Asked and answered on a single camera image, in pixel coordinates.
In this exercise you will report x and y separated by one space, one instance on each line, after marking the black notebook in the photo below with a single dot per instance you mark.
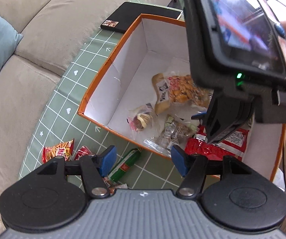
138 15

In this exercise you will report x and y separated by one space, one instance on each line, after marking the large red snack packet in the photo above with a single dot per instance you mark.
197 147

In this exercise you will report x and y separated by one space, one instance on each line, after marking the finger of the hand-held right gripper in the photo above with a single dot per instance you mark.
199 115

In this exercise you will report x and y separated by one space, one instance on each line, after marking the green checked tablecloth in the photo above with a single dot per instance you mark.
65 99

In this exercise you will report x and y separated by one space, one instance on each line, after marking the small clear nut packet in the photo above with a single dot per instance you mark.
176 129

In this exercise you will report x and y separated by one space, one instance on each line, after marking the small clear chocolate packet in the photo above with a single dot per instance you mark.
140 119

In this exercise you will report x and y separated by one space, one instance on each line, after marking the green sausage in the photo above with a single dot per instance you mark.
124 165

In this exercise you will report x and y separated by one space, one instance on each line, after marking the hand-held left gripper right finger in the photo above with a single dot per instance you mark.
179 160

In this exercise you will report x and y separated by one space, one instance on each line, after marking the white and red snack packet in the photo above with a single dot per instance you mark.
118 186

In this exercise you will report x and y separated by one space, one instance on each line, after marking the red striped snack packet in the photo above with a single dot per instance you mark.
55 150

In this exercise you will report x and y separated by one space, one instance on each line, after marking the red dried fruit packet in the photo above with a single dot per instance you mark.
83 152

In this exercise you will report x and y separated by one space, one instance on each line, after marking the orange cardboard box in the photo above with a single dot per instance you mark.
133 54

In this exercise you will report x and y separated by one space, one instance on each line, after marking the clear packet of orange snacks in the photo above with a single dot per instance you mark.
182 89

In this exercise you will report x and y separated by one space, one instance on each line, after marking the beige sofa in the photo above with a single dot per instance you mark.
33 79

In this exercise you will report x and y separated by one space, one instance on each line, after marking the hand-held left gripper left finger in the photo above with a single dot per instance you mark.
108 160

